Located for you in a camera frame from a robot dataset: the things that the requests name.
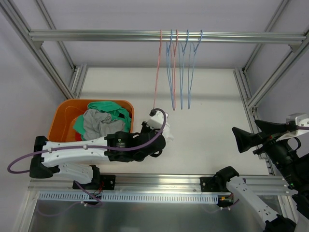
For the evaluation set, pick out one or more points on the white tank top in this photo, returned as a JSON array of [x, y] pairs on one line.
[[167, 133]]

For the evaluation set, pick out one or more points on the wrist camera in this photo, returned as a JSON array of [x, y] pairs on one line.
[[156, 119], [297, 124]]

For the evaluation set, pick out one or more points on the white slotted cable duct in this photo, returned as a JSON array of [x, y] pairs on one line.
[[130, 197]]

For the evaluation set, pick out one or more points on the grey tank top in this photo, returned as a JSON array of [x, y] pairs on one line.
[[97, 124]]

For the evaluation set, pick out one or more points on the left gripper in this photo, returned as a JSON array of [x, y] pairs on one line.
[[159, 141]]

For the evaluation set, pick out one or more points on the green tank top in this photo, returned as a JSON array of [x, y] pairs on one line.
[[117, 112]]

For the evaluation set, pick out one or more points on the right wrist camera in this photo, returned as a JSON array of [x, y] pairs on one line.
[[297, 124]]

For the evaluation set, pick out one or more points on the red tank top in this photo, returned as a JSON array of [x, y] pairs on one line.
[[78, 136]]

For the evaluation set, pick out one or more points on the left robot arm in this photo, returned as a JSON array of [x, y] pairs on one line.
[[77, 160]]

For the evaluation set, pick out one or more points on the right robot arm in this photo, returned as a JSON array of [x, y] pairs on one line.
[[293, 182]]

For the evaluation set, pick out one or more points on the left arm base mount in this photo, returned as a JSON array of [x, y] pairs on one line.
[[102, 182]]

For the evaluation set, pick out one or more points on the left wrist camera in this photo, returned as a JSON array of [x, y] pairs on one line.
[[156, 119]]

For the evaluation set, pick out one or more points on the pink hanger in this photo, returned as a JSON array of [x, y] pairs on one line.
[[173, 59], [157, 69]]

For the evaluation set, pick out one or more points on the aluminium hanging rail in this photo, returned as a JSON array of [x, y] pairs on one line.
[[88, 35]]

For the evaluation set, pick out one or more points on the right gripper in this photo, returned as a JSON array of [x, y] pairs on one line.
[[261, 139]]

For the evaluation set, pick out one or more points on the orange plastic basket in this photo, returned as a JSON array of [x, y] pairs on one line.
[[62, 126]]

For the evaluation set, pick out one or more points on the blue hanger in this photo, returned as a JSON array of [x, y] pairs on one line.
[[181, 54], [169, 69], [191, 67]]

